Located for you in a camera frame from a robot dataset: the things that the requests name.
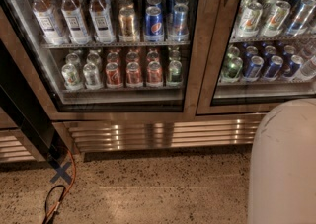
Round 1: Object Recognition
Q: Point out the neighbouring fridge grille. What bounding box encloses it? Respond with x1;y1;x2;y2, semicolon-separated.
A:
0;129;44;163

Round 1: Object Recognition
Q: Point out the white 7up can left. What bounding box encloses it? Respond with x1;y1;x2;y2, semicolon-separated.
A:
236;2;263;38

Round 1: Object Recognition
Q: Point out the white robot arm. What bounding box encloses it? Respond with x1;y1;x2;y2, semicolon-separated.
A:
211;0;316;224

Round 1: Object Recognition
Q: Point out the blue can right lower left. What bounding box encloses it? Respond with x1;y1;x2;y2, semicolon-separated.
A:
243;55;264;82

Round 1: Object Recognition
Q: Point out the red can left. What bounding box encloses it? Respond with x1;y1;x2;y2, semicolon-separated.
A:
106;62;123;88

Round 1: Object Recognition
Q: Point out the silver can lower shelf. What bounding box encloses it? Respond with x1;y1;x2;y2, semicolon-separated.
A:
83;63;103;90

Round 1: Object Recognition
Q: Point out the green can right fridge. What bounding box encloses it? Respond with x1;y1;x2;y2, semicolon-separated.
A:
221;56;243;83

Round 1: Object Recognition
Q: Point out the orange cable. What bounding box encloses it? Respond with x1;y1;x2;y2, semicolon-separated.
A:
41;150;77;224

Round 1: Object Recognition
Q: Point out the white green can far left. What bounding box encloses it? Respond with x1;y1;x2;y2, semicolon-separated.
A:
61;63;83;91

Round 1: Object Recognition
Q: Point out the blue pepsi can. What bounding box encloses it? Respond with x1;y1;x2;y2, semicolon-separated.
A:
145;6;164;42

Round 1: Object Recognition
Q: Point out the tea bottle middle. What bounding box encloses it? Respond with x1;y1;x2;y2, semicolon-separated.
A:
61;0;92;44

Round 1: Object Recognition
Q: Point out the white 7up can right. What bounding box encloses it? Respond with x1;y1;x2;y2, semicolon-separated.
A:
260;0;291;37

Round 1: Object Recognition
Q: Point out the tea bottle right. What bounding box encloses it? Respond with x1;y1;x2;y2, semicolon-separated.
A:
89;0;115;43

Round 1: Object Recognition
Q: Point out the stainless steel vent grille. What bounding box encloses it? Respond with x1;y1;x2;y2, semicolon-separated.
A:
53;112;265;153

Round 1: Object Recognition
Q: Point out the gold soda can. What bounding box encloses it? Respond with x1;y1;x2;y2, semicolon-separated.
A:
118;8;139;42

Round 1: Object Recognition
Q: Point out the white 7up can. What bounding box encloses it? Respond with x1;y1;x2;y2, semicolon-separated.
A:
260;0;291;37
236;2;263;38

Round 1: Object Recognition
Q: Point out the tea bottle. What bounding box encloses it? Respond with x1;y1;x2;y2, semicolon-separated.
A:
89;0;115;43
32;0;68;45
61;0;92;44

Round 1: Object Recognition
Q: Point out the blue silver can upper right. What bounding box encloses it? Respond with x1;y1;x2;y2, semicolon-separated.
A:
284;0;316;36

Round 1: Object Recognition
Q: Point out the red can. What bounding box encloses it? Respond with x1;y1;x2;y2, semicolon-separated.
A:
106;62;123;88
126;62;143;88
146;61;163;87

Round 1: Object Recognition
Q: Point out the silver blue diet can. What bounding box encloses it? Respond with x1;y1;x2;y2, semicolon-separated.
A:
169;4;189;42

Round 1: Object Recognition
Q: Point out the black cable left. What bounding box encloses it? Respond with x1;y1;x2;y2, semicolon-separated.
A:
43;184;67;224

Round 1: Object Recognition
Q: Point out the tea bottle left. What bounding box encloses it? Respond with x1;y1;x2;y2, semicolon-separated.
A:
32;0;68;45

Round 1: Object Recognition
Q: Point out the glass fridge door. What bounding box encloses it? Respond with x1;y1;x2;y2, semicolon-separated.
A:
1;0;210;121
197;0;316;114

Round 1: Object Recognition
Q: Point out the red can middle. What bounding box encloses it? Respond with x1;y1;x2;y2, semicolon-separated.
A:
126;62;143;88

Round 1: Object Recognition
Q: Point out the red can right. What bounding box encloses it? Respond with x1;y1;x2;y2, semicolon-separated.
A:
146;61;163;87

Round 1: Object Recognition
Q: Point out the green silver can lower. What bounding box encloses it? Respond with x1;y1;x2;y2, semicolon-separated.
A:
166;60;183;86

